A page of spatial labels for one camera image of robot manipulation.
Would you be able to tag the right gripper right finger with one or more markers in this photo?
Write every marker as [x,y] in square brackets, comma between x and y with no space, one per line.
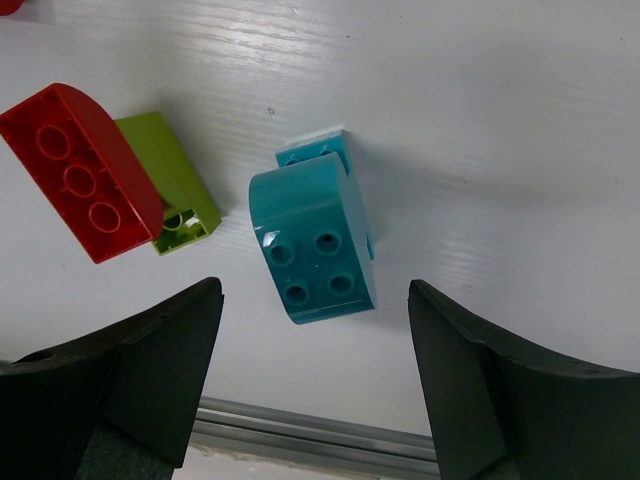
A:
[503,407]

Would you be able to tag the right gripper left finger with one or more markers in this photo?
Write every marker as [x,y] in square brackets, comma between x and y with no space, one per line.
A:
[118,403]

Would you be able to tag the teal curved lego brick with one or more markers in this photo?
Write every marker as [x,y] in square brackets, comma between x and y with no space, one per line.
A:
[309,235]

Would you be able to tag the teal lego base brick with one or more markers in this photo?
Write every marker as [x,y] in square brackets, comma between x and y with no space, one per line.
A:
[337,141]

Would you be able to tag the lime green lego under red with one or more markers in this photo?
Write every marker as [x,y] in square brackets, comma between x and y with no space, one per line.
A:
[190,213]

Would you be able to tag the red curved lego brick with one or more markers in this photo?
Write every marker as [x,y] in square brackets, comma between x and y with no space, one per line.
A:
[82,163]

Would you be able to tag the small red lego brick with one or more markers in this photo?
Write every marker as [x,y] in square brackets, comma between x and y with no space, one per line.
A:
[9,7]

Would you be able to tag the aluminium rail front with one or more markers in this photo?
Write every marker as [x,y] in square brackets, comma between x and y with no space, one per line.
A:
[229,415]

